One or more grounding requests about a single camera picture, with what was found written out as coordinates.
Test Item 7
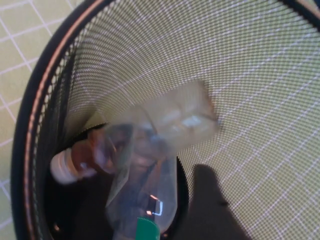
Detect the white-cap brown-label bottle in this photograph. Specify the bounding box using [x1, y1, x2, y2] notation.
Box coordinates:
[49, 79, 221, 186]

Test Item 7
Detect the black mesh wastebasket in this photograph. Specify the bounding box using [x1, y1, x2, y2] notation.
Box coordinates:
[9, 0, 320, 240]

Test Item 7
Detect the clear green-label bottle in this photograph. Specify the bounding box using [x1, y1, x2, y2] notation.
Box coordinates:
[104, 124, 181, 240]

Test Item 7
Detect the green checkered tablecloth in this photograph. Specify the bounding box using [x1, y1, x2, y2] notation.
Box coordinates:
[0, 0, 320, 240]

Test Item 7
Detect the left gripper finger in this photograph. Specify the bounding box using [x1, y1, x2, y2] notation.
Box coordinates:
[179, 164, 251, 240]

